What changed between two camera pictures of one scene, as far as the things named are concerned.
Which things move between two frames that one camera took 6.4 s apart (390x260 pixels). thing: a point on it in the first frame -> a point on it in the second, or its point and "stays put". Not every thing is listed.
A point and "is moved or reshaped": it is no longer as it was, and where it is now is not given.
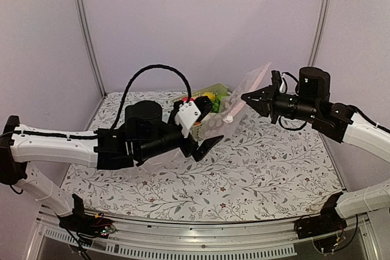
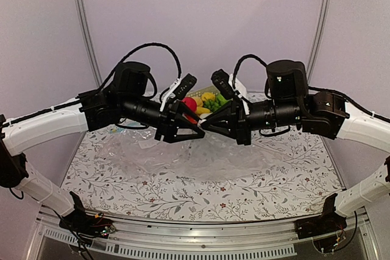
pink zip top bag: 233,109 is moved or reshaped
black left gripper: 202,151 -> 168,128
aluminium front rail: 271,238 stays put
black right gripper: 263,108 -> 237,130
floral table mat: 261,170 stays put
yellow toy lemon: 210,95 stays put
